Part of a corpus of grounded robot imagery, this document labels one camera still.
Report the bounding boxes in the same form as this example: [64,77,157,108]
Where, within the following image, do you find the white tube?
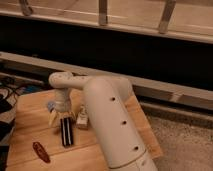
[76,106,89,129]

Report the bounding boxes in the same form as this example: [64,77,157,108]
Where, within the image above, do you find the black cables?
[0,76,41,101]

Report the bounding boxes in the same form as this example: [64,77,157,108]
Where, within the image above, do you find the black striped case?
[60,117,73,147]

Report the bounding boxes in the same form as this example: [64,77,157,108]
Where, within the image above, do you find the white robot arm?
[49,72,158,171]

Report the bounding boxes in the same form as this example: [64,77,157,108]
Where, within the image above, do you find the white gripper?
[48,88,76,127]

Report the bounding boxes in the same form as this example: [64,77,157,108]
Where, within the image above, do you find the left metal chair leg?
[19,0,33,16]

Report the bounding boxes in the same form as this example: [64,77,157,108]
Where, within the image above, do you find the red brown oval object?
[33,142,50,163]

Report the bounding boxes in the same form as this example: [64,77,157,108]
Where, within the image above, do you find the right metal chair leg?
[158,0,176,34]

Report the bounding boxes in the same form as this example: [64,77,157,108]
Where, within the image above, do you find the metal chair leg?
[19,0,33,16]
[98,0,108,26]
[158,0,176,34]

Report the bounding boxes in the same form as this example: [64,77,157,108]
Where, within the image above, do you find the middle metal chair leg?
[98,0,108,26]

